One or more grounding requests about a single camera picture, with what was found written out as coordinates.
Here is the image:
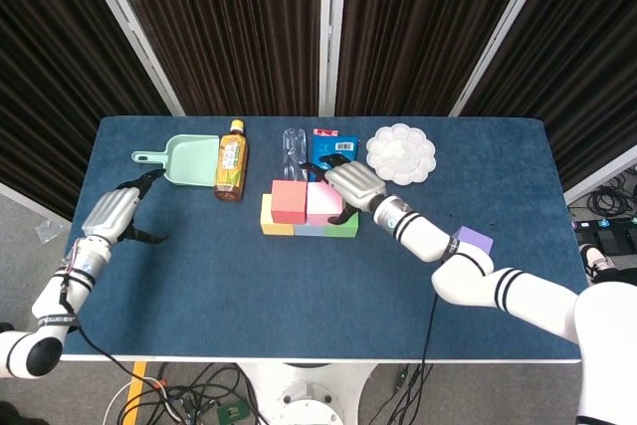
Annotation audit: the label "white sneaker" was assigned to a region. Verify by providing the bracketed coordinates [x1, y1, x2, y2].
[584, 244, 616, 280]

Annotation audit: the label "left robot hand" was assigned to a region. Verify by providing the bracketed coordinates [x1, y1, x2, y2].
[81, 169, 170, 246]

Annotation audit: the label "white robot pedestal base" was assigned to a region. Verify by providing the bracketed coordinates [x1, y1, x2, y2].
[238, 358, 379, 425]

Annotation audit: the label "mint green dustpan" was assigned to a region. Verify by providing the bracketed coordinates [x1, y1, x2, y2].
[130, 133, 221, 189]

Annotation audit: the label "purple foam cube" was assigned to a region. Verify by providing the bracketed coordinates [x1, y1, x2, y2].
[455, 225, 495, 256]

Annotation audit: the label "black trouser leg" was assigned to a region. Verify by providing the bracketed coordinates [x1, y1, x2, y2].
[594, 265, 637, 287]

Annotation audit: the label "blue snack bag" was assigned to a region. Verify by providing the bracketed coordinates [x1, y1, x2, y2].
[311, 127, 360, 182]

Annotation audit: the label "white floor cable loop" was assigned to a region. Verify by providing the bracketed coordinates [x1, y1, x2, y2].
[102, 377, 175, 425]

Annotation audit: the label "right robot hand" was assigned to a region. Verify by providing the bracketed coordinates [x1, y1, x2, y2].
[300, 154, 388, 226]

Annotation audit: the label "red foam cube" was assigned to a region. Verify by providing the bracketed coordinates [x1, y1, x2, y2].
[270, 179, 309, 225]

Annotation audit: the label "amber tea bottle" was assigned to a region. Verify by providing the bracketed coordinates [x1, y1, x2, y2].
[213, 118, 249, 203]

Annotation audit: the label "green circuit board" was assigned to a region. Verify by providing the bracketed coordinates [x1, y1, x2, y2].
[216, 399, 249, 424]

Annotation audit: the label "clear empty plastic bottle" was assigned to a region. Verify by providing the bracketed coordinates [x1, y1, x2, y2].
[282, 127, 313, 182]

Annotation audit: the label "blue felt table cover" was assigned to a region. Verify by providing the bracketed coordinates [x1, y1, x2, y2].
[59, 114, 593, 360]

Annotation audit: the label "clear plastic bag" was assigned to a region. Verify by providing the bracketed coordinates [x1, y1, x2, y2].
[33, 219, 66, 243]

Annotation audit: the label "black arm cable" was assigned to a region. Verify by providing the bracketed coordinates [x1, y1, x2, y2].
[58, 285, 150, 389]
[419, 290, 440, 425]

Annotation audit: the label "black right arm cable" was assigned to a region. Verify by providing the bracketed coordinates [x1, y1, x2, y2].
[419, 290, 440, 425]

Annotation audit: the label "light blue foam cube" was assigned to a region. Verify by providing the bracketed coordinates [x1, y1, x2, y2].
[293, 222, 327, 238]

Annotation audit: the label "coiled black cables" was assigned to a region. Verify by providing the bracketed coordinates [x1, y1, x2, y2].
[586, 184, 637, 220]

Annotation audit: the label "black power strip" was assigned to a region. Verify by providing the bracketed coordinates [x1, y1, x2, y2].
[571, 217, 637, 237]

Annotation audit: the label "yellow foam cube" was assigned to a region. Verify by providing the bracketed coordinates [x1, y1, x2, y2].
[260, 192, 296, 236]

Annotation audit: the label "black floor cable tangle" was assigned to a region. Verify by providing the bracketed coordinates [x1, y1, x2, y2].
[382, 362, 434, 425]
[102, 362, 270, 425]

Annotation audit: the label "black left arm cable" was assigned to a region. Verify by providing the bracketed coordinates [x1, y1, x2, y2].
[58, 285, 150, 389]

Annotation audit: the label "white flower paint palette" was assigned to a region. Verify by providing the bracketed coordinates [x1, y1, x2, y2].
[365, 123, 438, 186]

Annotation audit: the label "green foam cube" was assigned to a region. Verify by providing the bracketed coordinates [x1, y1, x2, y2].
[322, 210, 360, 239]

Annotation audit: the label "pink foam cube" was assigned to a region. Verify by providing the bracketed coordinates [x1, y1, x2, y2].
[304, 181, 344, 226]

